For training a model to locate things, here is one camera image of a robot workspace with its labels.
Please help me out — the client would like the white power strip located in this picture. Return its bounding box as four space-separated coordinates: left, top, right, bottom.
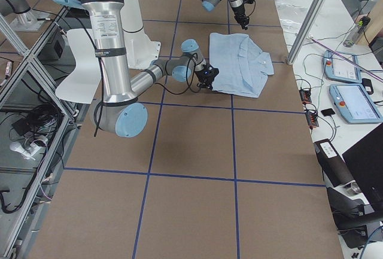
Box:
10 139 47 160

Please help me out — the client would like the reacher grabber tool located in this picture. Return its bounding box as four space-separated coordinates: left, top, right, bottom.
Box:
306 36 383 83

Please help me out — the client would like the clear plastic bag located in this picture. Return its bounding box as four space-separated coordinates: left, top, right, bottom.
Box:
275 0 308 35

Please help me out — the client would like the grey bottle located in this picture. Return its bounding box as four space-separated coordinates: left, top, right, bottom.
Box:
343 16 370 47

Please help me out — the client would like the white curved plastic sheet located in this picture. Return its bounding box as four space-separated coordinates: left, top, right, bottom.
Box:
55 28 101 104

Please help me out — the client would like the teach pendant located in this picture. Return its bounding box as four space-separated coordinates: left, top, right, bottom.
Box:
329 84 382 124
323 50 362 84

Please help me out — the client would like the black monitor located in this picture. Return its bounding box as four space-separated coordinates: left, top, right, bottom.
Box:
342 124 382 211

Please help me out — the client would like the orange circuit board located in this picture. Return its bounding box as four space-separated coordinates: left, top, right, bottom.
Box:
299 88 319 130

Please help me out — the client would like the near teach pendant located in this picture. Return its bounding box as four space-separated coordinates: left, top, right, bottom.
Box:
329 84 382 124

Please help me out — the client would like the light blue button shirt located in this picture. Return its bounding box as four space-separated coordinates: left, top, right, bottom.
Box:
209 32 274 98

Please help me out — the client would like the aluminium frame post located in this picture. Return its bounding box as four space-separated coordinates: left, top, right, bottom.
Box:
286 0 325 65

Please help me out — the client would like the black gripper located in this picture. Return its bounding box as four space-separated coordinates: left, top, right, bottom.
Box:
197 69 218 91
232 5 250 30

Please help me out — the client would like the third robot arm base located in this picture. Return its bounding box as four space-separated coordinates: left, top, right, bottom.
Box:
1 0 49 32

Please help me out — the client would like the far teach pendant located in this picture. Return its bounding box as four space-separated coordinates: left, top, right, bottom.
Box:
323 50 362 84

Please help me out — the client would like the aluminium rail frame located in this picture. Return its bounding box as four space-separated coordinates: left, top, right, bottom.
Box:
1 10 77 258

